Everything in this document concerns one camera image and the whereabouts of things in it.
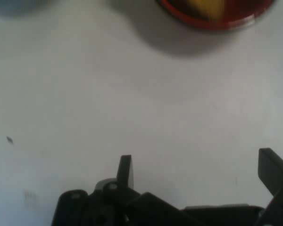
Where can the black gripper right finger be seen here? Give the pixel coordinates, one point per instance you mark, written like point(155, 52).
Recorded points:
point(272, 169)

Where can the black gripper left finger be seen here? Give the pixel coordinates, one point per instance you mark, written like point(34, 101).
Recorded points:
point(125, 169)

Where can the red bowl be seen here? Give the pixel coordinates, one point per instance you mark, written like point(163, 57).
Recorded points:
point(217, 24)

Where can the yellow banana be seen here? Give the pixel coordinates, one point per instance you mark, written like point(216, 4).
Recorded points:
point(206, 8)

